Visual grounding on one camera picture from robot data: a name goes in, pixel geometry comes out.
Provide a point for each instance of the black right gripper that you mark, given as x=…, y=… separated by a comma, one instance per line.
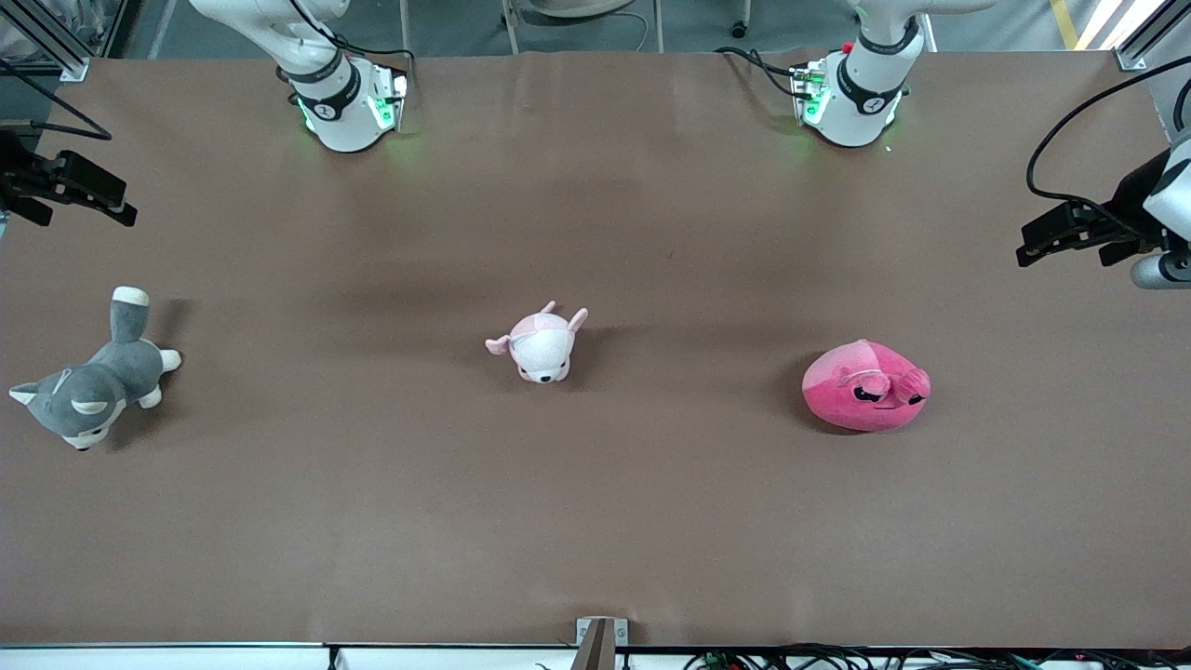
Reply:
x=19, y=174

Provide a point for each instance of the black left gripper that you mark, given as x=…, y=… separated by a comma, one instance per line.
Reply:
x=1132, y=198

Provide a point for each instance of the pink round plush toy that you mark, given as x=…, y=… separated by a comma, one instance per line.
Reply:
x=851, y=405

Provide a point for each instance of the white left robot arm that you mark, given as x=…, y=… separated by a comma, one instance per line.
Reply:
x=851, y=102

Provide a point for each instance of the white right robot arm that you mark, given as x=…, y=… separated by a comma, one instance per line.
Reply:
x=340, y=107

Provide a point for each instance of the grey husky plush toy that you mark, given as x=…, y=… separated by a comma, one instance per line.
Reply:
x=102, y=377

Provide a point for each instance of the white and pink plush dog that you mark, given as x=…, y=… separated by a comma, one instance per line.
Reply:
x=542, y=349

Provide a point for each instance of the aluminium frame profile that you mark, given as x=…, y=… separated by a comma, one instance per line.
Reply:
x=51, y=42
x=1144, y=42

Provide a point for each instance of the metal table edge bracket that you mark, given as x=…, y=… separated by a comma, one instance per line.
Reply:
x=600, y=642

